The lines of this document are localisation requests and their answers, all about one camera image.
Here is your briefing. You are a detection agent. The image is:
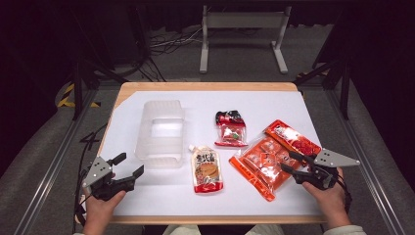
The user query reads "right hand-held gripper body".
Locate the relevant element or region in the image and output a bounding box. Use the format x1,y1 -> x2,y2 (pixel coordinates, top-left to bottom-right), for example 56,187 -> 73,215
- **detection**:
293,148 -> 361,191

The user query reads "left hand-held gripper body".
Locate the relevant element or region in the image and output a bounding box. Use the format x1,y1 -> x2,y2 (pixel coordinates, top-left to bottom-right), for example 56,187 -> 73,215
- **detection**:
81,156 -> 136,202

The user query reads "large orange snack packet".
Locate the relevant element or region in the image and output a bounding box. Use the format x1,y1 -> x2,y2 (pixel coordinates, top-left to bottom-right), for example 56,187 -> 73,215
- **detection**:
228,118 -> 322,203

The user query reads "clear plastic container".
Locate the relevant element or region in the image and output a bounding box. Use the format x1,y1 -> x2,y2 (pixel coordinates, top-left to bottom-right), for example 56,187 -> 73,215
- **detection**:
134,99 -> 186,169

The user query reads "black and red snack packet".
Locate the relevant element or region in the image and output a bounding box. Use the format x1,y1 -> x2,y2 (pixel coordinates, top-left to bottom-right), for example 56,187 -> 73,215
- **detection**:
213,110 -> 249,148

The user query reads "person's right hand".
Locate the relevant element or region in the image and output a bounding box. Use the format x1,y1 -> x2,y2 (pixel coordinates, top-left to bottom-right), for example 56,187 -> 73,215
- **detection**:
301,166 -> 352,229

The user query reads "person's left hand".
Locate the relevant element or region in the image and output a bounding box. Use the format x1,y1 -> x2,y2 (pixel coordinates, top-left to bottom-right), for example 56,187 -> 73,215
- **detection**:
82,189 -> 127,235

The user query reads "cream spouted pouch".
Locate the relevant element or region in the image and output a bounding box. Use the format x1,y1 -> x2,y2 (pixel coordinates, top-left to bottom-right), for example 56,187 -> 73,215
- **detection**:
188,144 -> 225,194

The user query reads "yellow and black floor tape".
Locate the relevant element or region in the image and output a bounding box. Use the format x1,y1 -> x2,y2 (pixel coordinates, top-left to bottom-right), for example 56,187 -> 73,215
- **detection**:
57,82 -> 101,109

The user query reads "black tripod stand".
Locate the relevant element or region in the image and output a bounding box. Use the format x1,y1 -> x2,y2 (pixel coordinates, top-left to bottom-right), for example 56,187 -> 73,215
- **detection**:
69,55 -> 129,121
293,57 -> 354,121

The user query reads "white metal stand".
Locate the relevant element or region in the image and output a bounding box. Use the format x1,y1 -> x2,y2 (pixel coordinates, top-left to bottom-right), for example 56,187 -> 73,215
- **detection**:
199,4 -> 293,74

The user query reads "left hand-held gripper cable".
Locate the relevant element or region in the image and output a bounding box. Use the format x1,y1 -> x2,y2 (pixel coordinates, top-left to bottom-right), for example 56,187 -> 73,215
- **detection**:
71,123 -> 109,231

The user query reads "hand-held gripper cable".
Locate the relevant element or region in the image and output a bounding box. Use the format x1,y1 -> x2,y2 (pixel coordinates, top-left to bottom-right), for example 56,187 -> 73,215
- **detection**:
336,172 -> 354,214
71,123 -> 109,231

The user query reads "right hand-held gripper cable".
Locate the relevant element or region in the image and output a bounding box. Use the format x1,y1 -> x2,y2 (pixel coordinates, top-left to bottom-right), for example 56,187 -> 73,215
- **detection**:
336,172 -> 354,214

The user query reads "aluminium rail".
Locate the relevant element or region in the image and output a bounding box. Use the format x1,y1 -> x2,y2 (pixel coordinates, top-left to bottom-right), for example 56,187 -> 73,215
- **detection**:
13,87 -> 99,235
326,87 -> 409,235

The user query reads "bundle of floor cables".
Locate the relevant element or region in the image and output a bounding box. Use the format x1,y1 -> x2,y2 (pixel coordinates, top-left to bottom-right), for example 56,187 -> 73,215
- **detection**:
148,25 -> 205,57

